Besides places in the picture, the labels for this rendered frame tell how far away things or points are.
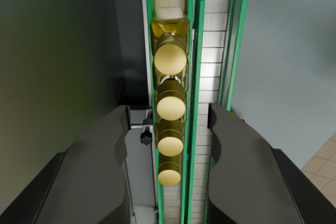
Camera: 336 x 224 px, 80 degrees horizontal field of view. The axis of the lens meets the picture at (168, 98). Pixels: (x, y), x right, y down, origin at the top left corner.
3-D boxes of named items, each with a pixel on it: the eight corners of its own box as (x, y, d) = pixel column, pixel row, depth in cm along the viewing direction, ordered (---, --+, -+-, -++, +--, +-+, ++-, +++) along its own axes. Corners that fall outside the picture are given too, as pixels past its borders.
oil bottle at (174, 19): (157, 7, 44) (147, 21, 25) (183, 6, 44) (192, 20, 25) (158, 33, 47) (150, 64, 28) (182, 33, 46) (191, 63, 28)
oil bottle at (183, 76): (158, 34, 47) (150, 66, 28) (182, 34, 47) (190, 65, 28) (159, 58, 49) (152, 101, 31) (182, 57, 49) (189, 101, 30)
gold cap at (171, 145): (157, 116, 29) (155, 136, 25) (182, 116, 29) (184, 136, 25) (159, 136, 31) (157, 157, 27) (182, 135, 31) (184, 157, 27)
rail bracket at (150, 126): (131, 103, 56) (120, 133, 44) (155, 103, 56) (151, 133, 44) (132, 115, 58) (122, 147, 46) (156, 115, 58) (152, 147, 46)
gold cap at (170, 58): (154, 34, 24) (151, 43, 20) (185, 33, 23) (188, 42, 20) (156, 63, 25) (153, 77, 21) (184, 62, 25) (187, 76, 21)
